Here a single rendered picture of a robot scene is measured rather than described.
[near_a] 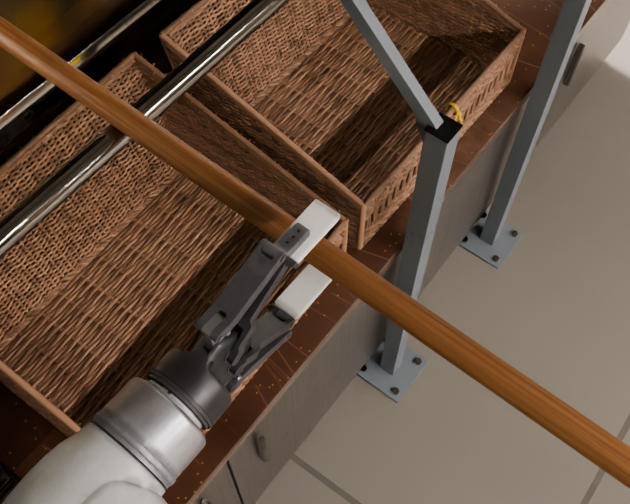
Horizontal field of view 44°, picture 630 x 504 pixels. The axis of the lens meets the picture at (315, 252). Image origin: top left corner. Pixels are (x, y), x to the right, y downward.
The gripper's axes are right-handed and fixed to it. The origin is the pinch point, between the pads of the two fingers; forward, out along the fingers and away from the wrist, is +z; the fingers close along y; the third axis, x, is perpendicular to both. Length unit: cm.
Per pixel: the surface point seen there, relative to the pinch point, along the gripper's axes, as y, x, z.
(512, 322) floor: 119, 11, 69
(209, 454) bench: 61, -12, -14
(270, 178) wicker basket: 47, -32, 28
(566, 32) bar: 40, -7, 86
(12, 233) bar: 2.1, -27.0, -16.9
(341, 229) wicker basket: 46, -16, 27
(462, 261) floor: 119, -9, 77
